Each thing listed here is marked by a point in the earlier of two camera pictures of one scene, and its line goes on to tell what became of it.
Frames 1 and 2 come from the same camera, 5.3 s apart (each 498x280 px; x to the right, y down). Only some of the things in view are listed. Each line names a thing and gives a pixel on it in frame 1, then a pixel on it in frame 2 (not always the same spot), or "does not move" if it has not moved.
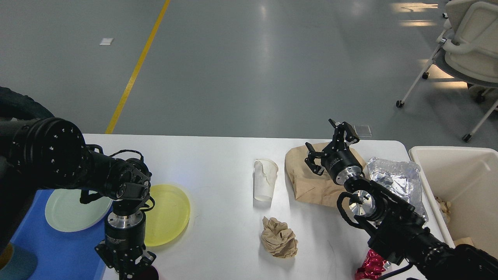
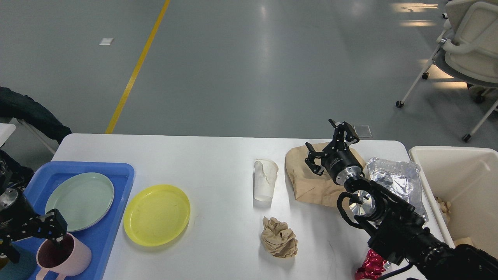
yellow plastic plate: x=171 y=212 does not move
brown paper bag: x=309 y=186 does not move
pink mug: x=149 y=272 -> x=67 y=257
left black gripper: x=124 y=233 -> x=16 y=212
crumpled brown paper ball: x=277 y=239 does not move
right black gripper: x=339 y=160 does not move
